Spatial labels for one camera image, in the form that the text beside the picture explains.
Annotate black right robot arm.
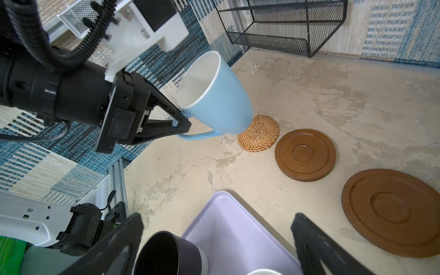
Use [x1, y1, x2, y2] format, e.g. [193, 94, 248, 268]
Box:
[1, 191, 370, 275]

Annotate white wire mesh basket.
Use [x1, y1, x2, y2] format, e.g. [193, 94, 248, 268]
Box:
[57, 0, 99, 39]

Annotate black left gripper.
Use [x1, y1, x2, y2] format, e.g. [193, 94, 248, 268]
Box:
[95, 71, 191, 154]

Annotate black mug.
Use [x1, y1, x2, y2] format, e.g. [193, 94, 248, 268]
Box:
[133, 231, 209, 275]

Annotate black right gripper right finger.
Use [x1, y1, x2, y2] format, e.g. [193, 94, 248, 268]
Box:
[291, 213, 372, 275]

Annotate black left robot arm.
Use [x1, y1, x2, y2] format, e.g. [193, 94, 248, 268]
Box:
[1, 38, 191, 154]

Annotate small brown wooden coaster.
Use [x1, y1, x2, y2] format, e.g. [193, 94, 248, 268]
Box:
[275, 129, 337, 182]

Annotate lavender plastic tray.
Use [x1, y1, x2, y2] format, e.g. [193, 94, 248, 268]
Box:
[182, 191, 302, 275]

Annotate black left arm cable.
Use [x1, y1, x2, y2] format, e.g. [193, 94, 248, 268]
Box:
[3, 0, 119, 71]

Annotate woven rattan coaster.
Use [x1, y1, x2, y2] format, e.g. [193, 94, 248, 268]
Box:
[237, 115, 280, 152]

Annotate large brown wooden coaster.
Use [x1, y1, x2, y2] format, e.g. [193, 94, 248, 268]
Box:
[341, 169, 440, 259]

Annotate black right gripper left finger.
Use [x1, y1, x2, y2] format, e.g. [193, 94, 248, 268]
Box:
[61, 213, 144, 275]

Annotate light blue mug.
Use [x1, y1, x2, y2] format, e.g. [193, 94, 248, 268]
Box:
[176, 51, 253, 140]

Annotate black wire mesh shelf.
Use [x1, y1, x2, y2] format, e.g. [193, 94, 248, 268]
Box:
[213, 0, 348, 58]

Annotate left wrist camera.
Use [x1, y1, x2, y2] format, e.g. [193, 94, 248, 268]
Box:
[103, 1, 189, 83]

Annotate white mug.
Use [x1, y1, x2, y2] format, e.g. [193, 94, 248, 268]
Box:
[247, 268, 282, 275]

